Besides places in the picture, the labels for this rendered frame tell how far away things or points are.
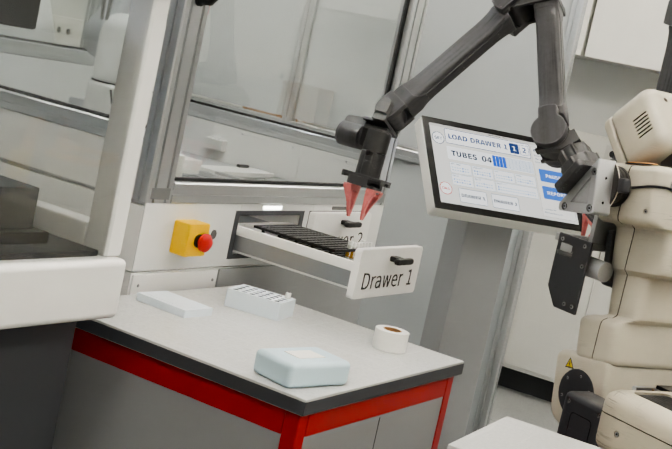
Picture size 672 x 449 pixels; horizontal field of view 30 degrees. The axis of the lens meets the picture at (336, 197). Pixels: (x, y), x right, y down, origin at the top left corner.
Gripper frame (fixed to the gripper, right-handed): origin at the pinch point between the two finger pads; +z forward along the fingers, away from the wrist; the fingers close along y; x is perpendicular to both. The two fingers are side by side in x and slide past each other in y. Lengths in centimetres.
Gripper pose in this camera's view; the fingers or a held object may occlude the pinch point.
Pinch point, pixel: (355, 214)
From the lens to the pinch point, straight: 283.5
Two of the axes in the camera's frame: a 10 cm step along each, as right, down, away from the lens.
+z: -2.8, 9.6, 0.2
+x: -3.5, -0.8, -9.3
